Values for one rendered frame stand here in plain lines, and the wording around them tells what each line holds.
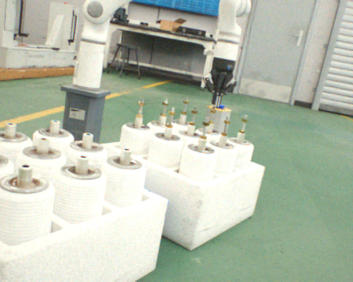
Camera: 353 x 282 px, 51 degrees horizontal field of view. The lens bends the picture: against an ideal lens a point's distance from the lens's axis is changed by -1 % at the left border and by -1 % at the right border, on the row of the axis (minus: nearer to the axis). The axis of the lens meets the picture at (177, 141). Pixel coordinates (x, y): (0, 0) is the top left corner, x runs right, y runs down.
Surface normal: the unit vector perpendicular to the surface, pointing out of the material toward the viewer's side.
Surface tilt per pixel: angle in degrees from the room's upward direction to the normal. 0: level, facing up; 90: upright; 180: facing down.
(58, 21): 67
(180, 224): 90
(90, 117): 88
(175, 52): 90
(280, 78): 90
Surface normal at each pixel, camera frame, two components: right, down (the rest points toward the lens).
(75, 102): -0.13, 0.22
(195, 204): -0.59, 0.08
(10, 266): 0.81, 0.28
